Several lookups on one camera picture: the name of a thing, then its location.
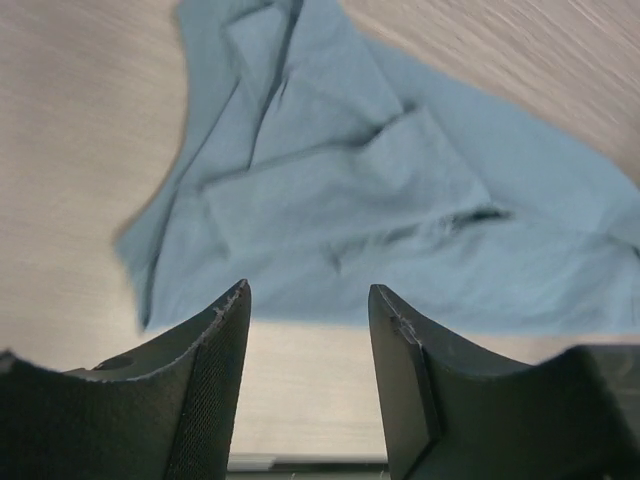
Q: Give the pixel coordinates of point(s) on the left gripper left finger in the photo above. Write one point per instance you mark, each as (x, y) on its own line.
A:
(163, 410)

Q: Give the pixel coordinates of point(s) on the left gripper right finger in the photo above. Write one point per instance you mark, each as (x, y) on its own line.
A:
(452, 409)

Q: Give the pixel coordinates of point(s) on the grey-blue t shirt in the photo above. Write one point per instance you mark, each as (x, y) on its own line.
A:
(317, 162)

